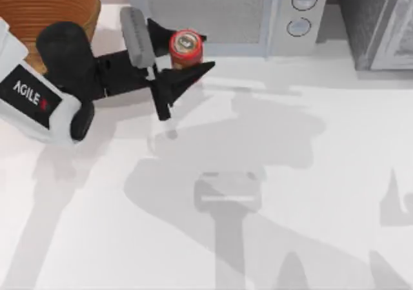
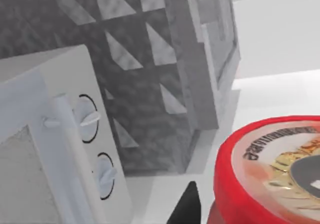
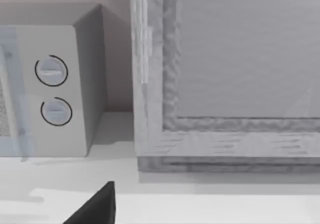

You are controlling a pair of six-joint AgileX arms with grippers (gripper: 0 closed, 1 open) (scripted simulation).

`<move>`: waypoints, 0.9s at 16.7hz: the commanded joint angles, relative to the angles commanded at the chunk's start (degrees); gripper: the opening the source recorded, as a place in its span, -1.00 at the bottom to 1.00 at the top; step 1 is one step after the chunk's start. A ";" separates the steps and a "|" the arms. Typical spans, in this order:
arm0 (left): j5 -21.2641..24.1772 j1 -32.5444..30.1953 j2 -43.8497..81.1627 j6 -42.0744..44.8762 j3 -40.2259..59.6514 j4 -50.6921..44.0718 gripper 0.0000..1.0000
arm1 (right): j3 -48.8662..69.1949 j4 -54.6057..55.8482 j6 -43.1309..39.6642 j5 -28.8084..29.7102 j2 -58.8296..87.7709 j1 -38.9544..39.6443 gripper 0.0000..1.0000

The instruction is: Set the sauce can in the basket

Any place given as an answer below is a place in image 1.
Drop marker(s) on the red can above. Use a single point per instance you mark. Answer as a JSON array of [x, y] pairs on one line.
[[186, 49]]

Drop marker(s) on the microwave oven door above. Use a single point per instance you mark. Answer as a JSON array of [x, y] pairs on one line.
[[206, 12]]

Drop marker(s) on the brown wicker basket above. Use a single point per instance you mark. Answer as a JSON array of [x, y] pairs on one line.
[[48, 2]]

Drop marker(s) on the pale microwave oven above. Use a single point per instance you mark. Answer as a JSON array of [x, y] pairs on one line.
[[290, 15]]

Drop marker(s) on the round microwave knob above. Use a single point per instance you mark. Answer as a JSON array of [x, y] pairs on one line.
[[304, 0], [298, 27]]

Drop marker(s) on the grey cabinet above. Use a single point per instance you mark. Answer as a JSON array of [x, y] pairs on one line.
[[358, 22]]

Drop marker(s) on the grey cabinet door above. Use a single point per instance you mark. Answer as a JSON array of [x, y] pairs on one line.
[[395, 31]]

